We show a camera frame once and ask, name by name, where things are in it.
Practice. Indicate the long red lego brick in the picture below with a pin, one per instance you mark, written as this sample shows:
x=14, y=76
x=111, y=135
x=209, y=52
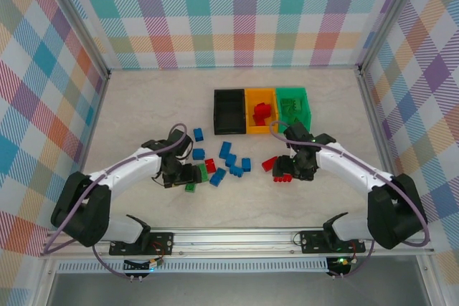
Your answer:
x=282, y=178

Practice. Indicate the orange plastic bin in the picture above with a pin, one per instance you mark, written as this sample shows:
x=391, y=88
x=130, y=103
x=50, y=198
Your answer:
x=251, y=130

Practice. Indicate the green plastic bin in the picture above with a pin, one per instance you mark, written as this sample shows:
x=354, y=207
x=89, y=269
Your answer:
x=306, y=116

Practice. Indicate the black plastic bin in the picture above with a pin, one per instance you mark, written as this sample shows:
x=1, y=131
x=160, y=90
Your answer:
x=229, y=112

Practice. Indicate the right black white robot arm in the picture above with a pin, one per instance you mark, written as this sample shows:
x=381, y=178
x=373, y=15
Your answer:
x=351, y=166

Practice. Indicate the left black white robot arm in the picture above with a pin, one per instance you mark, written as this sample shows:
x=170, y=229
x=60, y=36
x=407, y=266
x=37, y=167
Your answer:
x=118, y=170

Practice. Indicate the small black electronics board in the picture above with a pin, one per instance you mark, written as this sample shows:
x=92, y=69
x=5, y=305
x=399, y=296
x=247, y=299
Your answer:
x=138, y=266
x=339, y=262

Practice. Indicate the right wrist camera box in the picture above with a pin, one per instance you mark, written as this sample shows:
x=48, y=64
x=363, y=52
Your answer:
x=298, y=133

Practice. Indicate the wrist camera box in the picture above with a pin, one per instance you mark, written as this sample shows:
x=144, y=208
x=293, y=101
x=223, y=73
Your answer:
x=179, y=143
x=298, y=133

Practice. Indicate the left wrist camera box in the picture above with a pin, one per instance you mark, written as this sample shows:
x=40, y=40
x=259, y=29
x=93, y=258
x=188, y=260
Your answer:
x=179, y=143

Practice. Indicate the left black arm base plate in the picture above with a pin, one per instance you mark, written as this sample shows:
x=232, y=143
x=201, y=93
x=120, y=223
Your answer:
x=161, y=243

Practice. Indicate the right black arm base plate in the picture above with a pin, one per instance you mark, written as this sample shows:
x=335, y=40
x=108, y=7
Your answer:
x=312, y=241

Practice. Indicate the aluminium mounting rail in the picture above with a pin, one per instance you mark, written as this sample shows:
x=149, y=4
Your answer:
x=233, y=245

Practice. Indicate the aluminium side rail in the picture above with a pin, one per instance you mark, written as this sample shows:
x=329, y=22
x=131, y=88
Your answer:
x=96, y=119
x=373, y=112

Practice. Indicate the thin aluminium frame rail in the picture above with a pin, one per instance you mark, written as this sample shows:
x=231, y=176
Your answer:
x=161, y=69

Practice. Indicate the aluminium frame leg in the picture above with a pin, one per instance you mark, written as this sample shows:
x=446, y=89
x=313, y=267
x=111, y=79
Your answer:
x=42, y=284
x=429, y=284

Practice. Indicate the aluminium frame post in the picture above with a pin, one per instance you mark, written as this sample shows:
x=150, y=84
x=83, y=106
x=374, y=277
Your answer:
x=391, y=15
x=81, y=23

